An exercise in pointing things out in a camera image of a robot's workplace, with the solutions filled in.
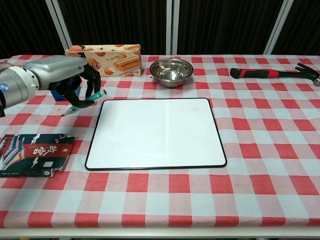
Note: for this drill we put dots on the dark pleated curtain panel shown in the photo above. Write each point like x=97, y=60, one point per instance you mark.
x=225, y=25
x=115, y=22
x=305, y=27
x=22, y=27

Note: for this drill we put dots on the grey metal frame post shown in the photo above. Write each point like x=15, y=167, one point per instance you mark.
x=60, y=22
x=277, y=27
x=172, y=25

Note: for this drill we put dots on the red black claw hammer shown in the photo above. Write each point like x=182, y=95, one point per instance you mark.
x=257, y=73

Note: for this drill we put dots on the white board with black rim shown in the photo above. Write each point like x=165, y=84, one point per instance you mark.
x=155, y=135

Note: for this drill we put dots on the orange egg roll snack box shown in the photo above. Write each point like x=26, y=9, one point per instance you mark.
x=120, y=60

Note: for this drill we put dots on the stainless steel bowl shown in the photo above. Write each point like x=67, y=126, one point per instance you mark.
x=172, y=72

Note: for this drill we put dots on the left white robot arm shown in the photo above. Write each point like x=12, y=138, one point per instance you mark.
x=17, y=87

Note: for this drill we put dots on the green whiteboard marker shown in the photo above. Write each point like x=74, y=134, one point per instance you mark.
x=99, y=94

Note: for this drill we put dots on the red white checkered tablecloth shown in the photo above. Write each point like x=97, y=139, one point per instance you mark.
x=250, y=150

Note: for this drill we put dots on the dark printed book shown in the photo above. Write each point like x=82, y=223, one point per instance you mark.
x=35, y=155

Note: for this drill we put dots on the blue toy building block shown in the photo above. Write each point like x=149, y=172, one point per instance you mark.
x=57, y=97

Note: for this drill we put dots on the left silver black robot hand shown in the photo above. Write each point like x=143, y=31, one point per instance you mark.
x=55, y=70

